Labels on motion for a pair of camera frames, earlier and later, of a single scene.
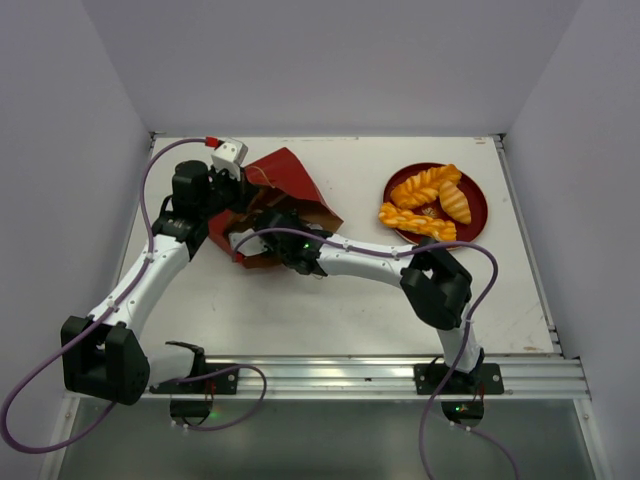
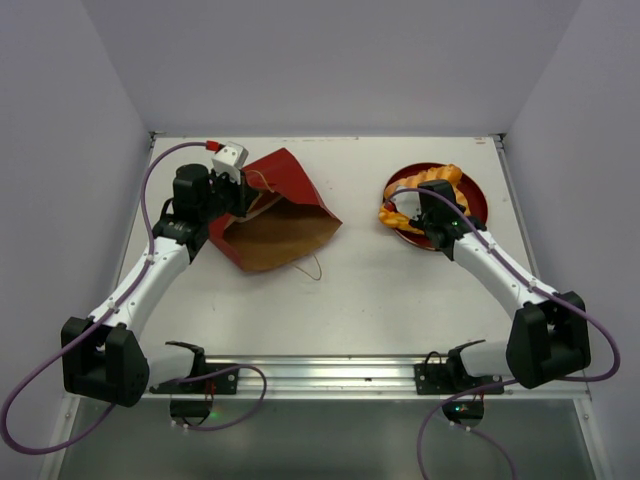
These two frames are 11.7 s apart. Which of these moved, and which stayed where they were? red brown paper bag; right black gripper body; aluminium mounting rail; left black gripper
Moved: right black gripper body
Stayed: left black gripper; red brown paper bag; aluminium mounting rail
